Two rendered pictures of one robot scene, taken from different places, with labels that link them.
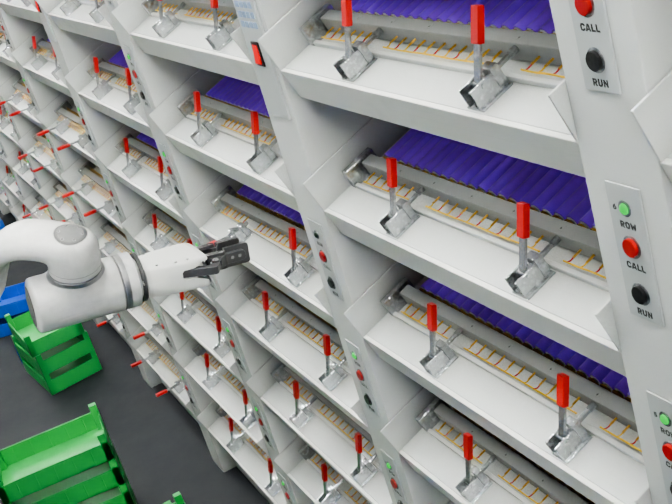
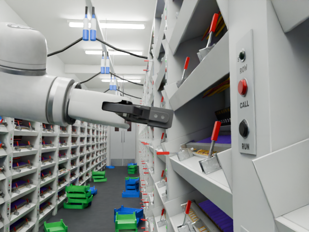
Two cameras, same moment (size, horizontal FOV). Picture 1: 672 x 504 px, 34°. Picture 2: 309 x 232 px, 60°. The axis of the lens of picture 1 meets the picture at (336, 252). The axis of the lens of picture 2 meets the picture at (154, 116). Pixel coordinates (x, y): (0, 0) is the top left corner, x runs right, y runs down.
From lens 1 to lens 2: 132 cm
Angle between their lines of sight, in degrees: 32
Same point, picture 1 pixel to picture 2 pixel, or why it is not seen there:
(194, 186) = (174, 133)
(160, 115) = (169, 88)
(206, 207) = (177, 147)
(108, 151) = (157, 143)
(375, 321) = (303, 200)
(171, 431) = not seen: outside the picture
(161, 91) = (174, 77)
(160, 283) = (79, 103)
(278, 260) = not seen: hidden behind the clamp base
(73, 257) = (7, 36)
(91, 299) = (14, 90)
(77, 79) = not seen: hidden behind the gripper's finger
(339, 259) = (269, 70)
